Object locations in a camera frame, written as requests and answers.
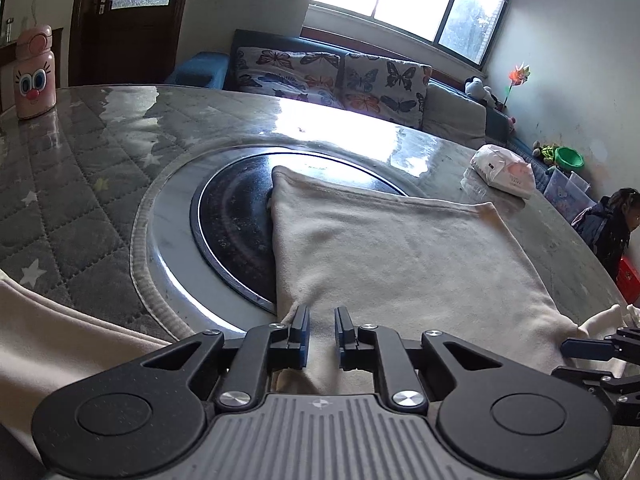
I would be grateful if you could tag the blue sofa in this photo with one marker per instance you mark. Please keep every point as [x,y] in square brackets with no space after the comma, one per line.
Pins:
[280,42]

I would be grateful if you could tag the grey quilted star table cover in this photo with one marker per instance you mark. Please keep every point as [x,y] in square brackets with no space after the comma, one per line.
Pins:
[75,185]

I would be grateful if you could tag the colourful pinwheel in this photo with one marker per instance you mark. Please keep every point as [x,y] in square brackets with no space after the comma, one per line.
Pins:
[517,76]

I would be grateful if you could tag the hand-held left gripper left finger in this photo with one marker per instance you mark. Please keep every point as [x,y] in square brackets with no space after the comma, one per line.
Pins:
[302,347]

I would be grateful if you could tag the beige cloth garment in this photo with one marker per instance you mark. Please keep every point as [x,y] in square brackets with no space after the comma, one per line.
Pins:
[400,260]

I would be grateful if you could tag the black round cooktop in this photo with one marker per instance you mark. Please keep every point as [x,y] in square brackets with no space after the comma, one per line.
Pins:
[235,210]

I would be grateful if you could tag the cream cloth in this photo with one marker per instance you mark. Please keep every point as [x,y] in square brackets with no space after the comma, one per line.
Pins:
[55,340]

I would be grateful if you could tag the pink cartoon water bottle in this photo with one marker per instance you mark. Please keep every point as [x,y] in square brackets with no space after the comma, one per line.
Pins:
[32,77]

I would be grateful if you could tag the clear storage box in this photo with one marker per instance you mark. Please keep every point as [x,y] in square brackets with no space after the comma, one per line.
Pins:
[565,192]

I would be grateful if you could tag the white plush toy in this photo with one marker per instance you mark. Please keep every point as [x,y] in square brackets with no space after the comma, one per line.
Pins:
[477,89]

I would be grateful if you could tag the green plastic bowl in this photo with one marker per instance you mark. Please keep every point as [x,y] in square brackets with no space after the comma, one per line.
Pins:
[570,157]

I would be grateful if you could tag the green plush toy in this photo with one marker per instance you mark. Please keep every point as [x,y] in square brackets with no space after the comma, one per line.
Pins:
[546,152]

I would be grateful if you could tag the butterfly print cushion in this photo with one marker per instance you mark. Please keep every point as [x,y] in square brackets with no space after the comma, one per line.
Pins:
[287,75]
[382,90]

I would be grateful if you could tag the beige cushion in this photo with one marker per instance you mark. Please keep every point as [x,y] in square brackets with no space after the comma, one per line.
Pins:
[455,115]

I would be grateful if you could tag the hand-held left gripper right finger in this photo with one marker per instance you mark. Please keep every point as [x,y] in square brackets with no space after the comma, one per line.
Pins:
[342,340]

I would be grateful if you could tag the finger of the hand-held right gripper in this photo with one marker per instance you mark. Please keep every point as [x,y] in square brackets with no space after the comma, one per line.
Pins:
[595,382]
[580,348]

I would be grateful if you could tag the dark wooden door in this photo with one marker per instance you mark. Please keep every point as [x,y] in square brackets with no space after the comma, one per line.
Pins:
[130,20]

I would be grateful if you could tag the red crate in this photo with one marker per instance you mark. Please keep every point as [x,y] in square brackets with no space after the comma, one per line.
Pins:
[630,280]

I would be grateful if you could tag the white tissue packet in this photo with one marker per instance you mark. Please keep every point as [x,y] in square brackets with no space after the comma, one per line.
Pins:
[502,170]

